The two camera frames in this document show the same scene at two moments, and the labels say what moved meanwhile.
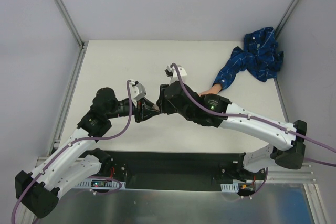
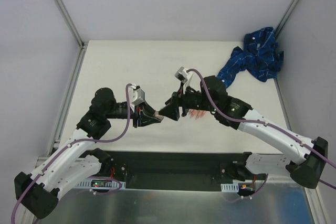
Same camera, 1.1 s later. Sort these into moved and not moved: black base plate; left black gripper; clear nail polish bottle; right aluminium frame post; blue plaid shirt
Moved: left black gripper; clear nail polish bottle
Not moved: right aluminium frame post; blue plaid shirt; black base plate
